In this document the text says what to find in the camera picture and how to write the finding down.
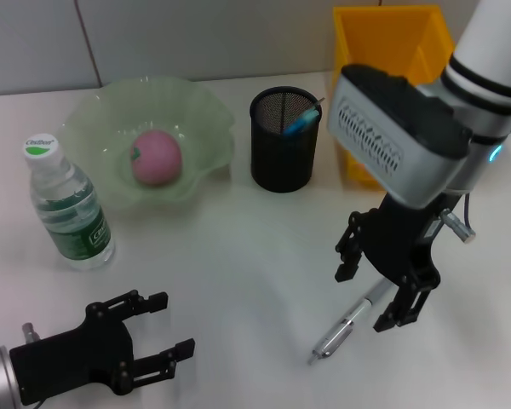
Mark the clear green-label water bottle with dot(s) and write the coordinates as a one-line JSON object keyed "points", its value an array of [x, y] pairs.
{"points": [[72, 230]]}

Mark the silver grey pen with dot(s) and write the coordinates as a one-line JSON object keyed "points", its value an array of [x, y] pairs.
{"points": [[336, 334]]}

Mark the green glass fruit bowl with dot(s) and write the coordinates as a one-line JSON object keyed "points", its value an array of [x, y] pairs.
{"points": [[196, 128]]}

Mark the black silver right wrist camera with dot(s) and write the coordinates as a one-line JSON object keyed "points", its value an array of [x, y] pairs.
{"points": [[392, 140]]}

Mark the yellow plastic bin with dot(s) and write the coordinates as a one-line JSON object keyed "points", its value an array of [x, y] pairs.
{"points": [[387, 38]]}

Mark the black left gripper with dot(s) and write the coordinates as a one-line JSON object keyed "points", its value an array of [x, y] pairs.
{"points": [[76, 358]]}

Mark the black mesh pen holder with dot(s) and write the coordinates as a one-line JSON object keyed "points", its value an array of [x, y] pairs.
{"points": [[281, 162]]}

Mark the blue scissors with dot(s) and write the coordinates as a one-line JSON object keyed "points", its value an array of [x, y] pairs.
{"points": [[300, 123]]}

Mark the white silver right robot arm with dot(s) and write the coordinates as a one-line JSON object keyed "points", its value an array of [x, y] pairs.
{"points": [[485, 85]]}

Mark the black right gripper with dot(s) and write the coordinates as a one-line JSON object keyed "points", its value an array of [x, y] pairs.
{"points": [[400, 243]]}

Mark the pink toy peach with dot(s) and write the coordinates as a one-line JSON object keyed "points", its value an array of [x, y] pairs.
{"points": [[157, 157]]}

